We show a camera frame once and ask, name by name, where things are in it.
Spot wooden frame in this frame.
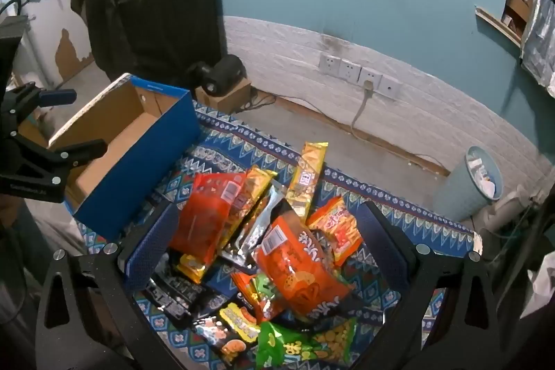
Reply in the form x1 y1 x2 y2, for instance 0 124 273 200
475 6 523 48

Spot black packet with orange picture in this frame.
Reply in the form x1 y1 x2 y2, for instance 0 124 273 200
193 316 250 366

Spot black snack packet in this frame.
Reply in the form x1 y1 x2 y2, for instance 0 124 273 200
145 266 209 329

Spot small orange-red snack packet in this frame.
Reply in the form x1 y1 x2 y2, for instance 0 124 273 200
308 196 364 267

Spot white wall socket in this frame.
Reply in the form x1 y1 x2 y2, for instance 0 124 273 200
319 53 341 74
378 75 402 98
339 60 361 82
359 68 382 90

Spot white pipe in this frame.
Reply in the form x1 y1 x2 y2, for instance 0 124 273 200
475 188 534 232

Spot grey plug cable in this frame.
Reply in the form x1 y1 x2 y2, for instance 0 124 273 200
350 80 374 139

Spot long yellow snack packet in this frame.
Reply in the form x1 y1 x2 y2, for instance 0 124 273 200
286 141 329 223

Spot orange and green snack packet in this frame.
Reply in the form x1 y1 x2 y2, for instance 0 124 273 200
232 271 287 323

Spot silver foil sheet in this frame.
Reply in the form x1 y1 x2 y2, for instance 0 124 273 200
519 0 555 97

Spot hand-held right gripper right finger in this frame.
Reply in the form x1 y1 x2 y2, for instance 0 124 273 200
358 200 514 370

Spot blue patterned cloth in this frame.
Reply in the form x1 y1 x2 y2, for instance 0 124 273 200
76 101 482 370

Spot small brown cardboard box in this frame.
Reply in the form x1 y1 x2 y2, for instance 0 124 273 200
195 77 253 115

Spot gold orange snack packet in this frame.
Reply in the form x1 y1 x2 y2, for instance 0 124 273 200
217 165 278 249

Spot orange chip packet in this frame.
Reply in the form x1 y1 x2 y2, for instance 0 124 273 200
254 210 354 319

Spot black security camera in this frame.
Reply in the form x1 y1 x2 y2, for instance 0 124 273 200
186 54 246 97

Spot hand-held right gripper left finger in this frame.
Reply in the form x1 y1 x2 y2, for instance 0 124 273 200
35 201 180 370

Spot dark blue snack packet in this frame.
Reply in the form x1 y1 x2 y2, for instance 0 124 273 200
204 261 239 298

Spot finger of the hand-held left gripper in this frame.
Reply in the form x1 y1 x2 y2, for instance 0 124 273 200
0 82 78 142
0 135 109 203

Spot green peanut packet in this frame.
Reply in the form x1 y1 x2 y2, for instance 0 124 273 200
256 317 357 368

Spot black cable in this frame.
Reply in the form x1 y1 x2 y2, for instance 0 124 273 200
236 90 278 113
0 0 29 17

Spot light blue trash bin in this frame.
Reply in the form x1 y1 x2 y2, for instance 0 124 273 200
434 145 504 221

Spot yellow printed snack packet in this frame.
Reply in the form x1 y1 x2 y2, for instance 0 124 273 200
219 303 261 342

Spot small yellow snack packet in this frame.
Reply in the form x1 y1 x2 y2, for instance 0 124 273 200
176 253 209 284

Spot blue cardboard box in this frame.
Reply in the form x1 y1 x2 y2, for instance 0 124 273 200
48 73 202 244

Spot silver snack packet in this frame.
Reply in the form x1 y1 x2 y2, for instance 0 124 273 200
217 183 289 267

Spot large orange-red snack packet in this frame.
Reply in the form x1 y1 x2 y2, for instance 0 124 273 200
168 172 247 264

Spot white plastic bag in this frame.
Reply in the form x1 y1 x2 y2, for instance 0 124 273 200
520 261 555 319

